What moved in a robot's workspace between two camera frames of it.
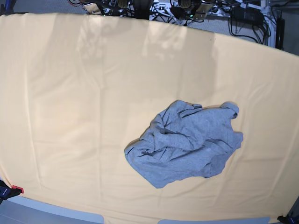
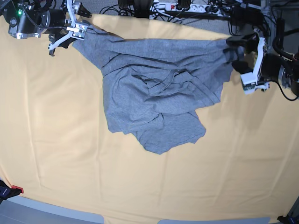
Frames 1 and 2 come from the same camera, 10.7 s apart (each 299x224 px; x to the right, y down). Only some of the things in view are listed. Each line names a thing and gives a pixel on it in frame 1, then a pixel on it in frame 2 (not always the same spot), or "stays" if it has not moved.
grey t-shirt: (186, 142) → (154, 87)
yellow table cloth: (137, 119) stays
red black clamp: (6, 192) stays
